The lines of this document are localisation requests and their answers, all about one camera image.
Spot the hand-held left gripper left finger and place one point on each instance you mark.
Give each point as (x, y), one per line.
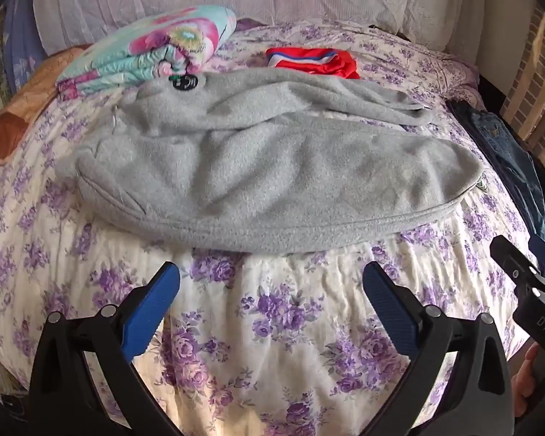
(156, 299)

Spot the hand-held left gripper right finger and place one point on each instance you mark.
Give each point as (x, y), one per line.
(390, 304)

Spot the grey fleece sweatshirt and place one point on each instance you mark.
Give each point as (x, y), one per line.
(263, 168)

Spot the person's right hand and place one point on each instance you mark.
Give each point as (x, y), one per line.
(524, 381)

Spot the blue jeans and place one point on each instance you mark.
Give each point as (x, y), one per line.
(513, 154)

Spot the purple floral bed sheet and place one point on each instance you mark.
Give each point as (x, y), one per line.
(272, 349)

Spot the orange patterned pillow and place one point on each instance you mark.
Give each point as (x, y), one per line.
(9, 127)

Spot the folded colourful floral blanket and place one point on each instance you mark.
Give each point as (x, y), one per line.
(163, 50)

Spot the red striped garment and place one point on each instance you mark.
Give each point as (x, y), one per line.
(318, 61)

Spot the pale blue cloth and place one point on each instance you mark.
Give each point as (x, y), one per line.
(20, 45)

